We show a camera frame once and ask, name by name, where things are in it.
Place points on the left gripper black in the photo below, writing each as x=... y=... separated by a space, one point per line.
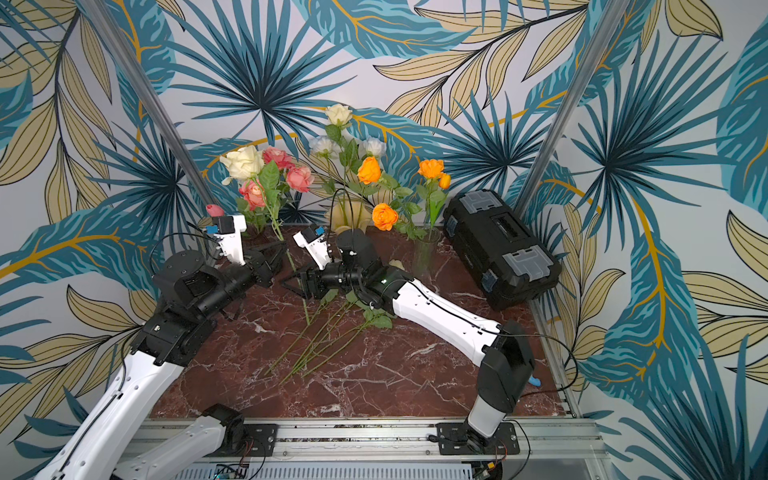
x=264 y=269

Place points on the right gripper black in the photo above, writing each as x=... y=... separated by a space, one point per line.
x=312 y=282

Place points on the pink tulip bud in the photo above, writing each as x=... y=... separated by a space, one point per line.
x=215 y=210

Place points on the pink rose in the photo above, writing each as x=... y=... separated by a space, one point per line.
x=299 y=178
x=280 y=158
x=254 y=206

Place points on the orange rose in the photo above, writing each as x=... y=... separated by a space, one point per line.
x=428 y=170
x=385 y=218
x=378 y=185

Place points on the cream white rose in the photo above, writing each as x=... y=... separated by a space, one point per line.
x=339 y=119

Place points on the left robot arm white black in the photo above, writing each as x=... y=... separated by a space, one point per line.
x=193 y=294

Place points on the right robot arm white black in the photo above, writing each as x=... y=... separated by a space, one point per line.
x=501 y=352

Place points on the white rose bunch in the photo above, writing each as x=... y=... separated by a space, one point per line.
x=334 y=318

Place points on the cream yellow fluted vase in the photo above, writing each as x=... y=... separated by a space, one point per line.
x=347 y=215

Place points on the clear glass vase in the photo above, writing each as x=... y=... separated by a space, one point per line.
x=425 y=252

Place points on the black plastic toolbox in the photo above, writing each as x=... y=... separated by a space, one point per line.
x=507 y=262

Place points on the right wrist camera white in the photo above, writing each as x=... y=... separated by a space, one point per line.
x=314 y=240

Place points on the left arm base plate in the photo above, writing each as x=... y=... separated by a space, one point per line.
x=248 y=440

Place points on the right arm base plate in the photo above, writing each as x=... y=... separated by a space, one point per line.
x=457 y=439

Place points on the aluminium front rail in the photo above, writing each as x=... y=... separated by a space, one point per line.
x=391 y=448

